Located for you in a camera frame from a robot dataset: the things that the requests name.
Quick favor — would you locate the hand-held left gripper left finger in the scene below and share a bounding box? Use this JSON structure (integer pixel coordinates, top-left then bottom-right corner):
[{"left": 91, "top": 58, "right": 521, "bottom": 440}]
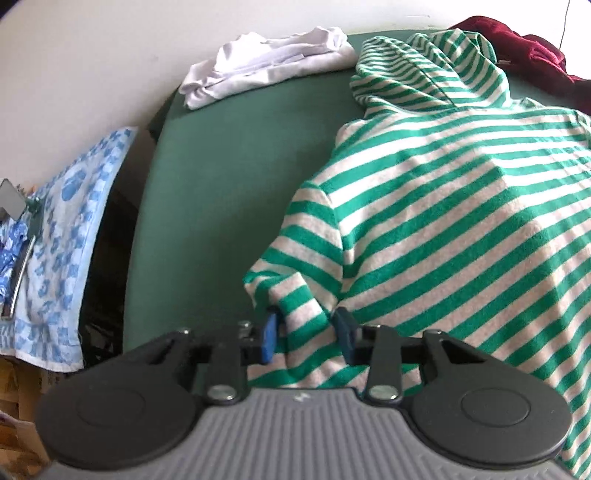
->
[{"left": 154, "top": 308, "right": 280, "bottom": 407}]

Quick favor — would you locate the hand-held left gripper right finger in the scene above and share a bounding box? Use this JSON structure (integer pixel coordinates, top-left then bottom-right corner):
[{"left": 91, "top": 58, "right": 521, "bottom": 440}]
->
[{"left": 332, "top": 307, "right": 481, "bottom": 408}]

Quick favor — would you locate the green white striped hoodie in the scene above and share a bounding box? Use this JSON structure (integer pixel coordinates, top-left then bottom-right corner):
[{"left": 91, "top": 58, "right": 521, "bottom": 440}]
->
[{"left": 243, "top": 28, "right": 591, "bottom": 480}]

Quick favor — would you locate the green bed sheet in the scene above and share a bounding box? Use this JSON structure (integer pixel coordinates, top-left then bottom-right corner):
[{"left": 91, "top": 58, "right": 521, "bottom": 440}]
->
[{"left": 122, "top": 30, "right": 575, "bottom": 388}]

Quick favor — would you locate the light blue patterned towel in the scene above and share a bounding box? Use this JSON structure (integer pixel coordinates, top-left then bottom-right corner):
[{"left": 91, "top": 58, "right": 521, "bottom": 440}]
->
[{"left": 0, "top": 127, "right": 139, "bottom": 372}]

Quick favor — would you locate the brown cardboard box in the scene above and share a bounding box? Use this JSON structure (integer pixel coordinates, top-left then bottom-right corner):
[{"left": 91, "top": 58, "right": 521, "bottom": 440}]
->
[{"left": 0, "top": 355, "right": 79, "bottom": 462}]

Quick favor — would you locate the white garment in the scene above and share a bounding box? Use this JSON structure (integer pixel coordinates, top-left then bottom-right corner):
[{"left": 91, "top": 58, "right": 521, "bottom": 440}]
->
[{"left": 179, "top": 26, "right": 358, "bottom": 110}]

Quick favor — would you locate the dark blue floral cloth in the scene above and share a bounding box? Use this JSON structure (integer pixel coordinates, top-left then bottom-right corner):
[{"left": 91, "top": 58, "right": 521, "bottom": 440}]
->
[{"left": 0, "top": 217, "right": 29, "bottom": 305}]

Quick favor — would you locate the silver metal clamp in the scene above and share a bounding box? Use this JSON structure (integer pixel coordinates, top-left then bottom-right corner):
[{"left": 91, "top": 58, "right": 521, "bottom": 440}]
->
[{"left": 0, "top": 179, "right": 44, "bottom": 320}]

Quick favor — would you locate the dark red garment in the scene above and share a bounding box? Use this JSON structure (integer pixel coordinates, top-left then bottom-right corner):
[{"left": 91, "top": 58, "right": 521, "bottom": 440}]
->
[{"left": 448, "top": 15, "right": 591, "bottom": 116}]

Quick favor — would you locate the thin wall cable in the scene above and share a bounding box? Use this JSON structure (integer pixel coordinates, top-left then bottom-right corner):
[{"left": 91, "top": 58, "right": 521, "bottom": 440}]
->
[{"left": 558, "top": 0, "right": 572, "bottom": 49}]

